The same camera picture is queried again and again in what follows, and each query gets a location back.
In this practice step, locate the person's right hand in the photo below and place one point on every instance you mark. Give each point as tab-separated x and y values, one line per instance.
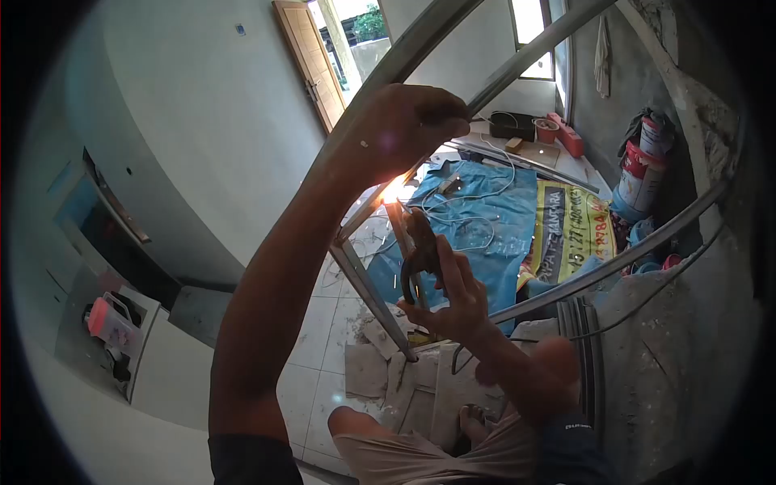
461	309

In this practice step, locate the yellow printed banner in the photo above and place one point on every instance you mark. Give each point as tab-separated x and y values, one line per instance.
570	230

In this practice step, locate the person's body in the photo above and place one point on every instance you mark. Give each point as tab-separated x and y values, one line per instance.
254	461

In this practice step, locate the person's right fingers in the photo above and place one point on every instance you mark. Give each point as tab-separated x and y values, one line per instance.
418	312

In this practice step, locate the black welding machine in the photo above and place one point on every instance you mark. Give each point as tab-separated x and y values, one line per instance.
512	126

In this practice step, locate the blue tarp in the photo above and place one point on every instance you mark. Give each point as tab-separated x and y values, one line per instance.
485	206

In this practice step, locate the window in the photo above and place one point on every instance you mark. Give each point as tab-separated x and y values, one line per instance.
530	24

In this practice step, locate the red long box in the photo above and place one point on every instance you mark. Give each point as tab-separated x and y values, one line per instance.
567	136

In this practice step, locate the wooden door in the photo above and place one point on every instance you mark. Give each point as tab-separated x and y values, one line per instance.
312	60

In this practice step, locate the grey metal frame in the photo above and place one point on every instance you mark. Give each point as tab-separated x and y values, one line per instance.
370	285

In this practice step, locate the flat wooden board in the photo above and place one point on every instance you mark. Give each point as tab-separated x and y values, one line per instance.
539	154

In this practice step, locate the welding electrode holder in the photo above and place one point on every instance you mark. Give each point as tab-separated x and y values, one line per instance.
421	248

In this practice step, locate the welding rod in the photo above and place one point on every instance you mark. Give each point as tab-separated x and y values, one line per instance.
397	221

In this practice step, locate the person's left fingers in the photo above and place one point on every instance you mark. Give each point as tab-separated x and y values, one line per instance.
445	115

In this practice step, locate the hanging pale cloth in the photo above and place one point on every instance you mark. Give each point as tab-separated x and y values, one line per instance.
602	54

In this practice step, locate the person's left hand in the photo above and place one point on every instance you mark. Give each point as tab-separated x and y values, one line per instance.
394	133

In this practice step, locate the small white red paint bucket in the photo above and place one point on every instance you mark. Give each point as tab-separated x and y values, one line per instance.
653	136

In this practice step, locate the person's legs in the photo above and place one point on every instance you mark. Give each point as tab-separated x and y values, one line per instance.
412	454

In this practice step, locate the large white red paint bucket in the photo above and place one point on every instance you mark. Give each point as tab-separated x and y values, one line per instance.
639	179

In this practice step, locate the pink lidded container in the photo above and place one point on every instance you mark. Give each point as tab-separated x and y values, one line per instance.
109	324

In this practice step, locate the person's right thumb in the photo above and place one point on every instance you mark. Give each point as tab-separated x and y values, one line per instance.
447	260

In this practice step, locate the metal bars on floor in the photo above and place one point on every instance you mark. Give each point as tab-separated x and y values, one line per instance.
527	163

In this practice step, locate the cardboard pieces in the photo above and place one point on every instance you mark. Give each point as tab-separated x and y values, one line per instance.
370	370

